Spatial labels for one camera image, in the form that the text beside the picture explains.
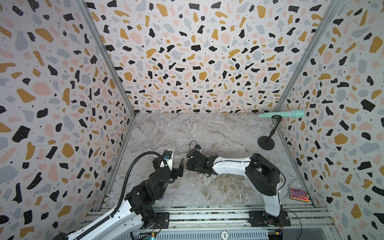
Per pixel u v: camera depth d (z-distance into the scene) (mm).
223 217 764
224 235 702
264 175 510
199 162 699
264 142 1047
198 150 835
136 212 495
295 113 779
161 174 534
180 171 671
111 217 462
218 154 980
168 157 602
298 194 816
